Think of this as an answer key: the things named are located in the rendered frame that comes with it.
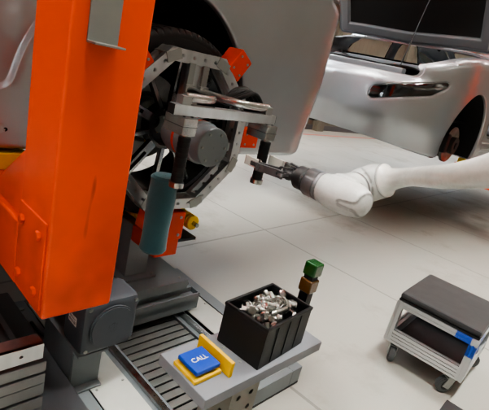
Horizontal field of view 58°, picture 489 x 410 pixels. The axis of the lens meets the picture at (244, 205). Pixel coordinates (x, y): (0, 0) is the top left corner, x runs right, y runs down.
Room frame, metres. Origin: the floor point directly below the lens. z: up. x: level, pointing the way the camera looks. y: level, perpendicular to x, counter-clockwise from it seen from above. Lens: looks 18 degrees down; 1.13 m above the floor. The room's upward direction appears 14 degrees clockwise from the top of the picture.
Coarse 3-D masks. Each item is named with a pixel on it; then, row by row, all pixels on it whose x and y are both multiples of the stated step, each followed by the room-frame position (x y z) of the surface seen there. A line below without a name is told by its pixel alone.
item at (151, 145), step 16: (176, 64) 1.55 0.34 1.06; (176, 80) 1.53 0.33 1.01; (208, 80) 1.65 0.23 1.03; (176, 96) 1.54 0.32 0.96; (144, 112) 1.46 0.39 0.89; (160, 112) 1.55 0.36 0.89; (144, 128) 1.48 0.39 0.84; (224, 128) 1.71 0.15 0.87; (144, 144) 1.48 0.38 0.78; (160, 144) 1.55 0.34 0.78; (160, 160) 1.53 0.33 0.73; (144, 176) 1.66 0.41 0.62; (192, 176) 1.65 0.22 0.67
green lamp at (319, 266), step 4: (308, 260) 1.11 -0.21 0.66; (312, 260) 1.12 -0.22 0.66; (316, 260) 1.13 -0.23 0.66; (308, 264) 1.10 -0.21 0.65; (312, 264) 1.10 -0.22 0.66; (316, 264) 1.10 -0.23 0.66; (320, 264) 1.11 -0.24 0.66; (304, 268) 1.11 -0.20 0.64; (308, 268) 1.10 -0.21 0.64; (312, 268) 1.09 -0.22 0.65; (316, 268) 1.09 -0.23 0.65; (320, 268) 1.10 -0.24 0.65; (304, 272) 1.11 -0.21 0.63; (308, 272) 1.10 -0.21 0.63; (312, 272) 1.09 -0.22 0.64; (316, 272) 1.09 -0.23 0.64; (320, 272) 1.11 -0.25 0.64; (308, 276) 1.10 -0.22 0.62; (312, 276) 1.09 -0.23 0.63; (316, 276) 1.10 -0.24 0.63; (320, 276) 1.11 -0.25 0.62
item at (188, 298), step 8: (192, 288) 1.69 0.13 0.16; (160, 296) 1.58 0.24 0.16; (168, 296) 1.61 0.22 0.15; (176, 296) 1.63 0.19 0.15; (184, 296) 1.61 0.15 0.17; (192, 296) 1.64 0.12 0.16; (144, 304) 1.51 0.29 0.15; (152, 304) 1.49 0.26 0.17; (160, 304) 1.52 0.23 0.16; (168, 304) 1.55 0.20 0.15; (176, 304) 1.58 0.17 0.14; (184, 304) 1.61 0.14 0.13; (192, 304) 1.65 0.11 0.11; (136, 312) 1.43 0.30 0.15; (144, 312) 1.46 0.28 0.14; (152, 312) 1.49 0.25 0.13; (160, 312) 1.52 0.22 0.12; (168, 312) 1.55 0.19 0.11; (176, 312) 1.58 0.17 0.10; (136, 320) 1.44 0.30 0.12; (144, 320) 1.47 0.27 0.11; (152, 320) 1.50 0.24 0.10
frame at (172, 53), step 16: (160, 48) 1.40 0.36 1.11; (176, 48) 1.39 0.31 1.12; (160, 64) 1.36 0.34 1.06; (208, 64) 1.49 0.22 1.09; (224, 64) 1.54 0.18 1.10; (144, 80) 1.33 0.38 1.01; (224, 80) 1.57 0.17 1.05; (240, 128) 1.65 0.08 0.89; (240, 144) 1.67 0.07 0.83; (224, 160) 1.66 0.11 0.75; (208, 176) 1.63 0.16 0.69; (224, 176) 1.63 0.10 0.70; (128, 192) 1.34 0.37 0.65; (144, 192) 1.37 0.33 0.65; (192, 192) 1.56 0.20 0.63; (208, 192) 1.59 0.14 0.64; (144, 208) 1.38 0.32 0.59; (176, 208) 1.48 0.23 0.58
